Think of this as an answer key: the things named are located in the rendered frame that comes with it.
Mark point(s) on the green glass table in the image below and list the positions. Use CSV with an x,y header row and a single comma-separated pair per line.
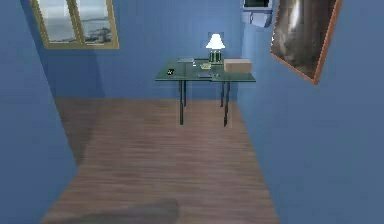
x,y
186,75

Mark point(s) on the small black object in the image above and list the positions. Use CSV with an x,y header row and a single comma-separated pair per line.
x,y
170,71

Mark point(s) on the pale yellow small dish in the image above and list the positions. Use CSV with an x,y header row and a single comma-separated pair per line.
x,y
205,66

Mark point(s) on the grey flat book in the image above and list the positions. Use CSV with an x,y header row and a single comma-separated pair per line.
x,y
185,60

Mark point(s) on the tan cardboard box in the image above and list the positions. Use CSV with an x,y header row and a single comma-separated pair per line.
x,y
237,65

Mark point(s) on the white shade table lamp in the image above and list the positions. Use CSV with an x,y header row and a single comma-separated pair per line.
x,y
215,43

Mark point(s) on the orange framed dark picture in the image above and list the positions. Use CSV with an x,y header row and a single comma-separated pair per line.
x,y
303,33

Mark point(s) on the wooden framed window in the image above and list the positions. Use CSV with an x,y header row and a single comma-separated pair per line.
x,y
77,23

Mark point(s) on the white framed wall fixture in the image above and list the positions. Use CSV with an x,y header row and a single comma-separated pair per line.
x,y
257,8

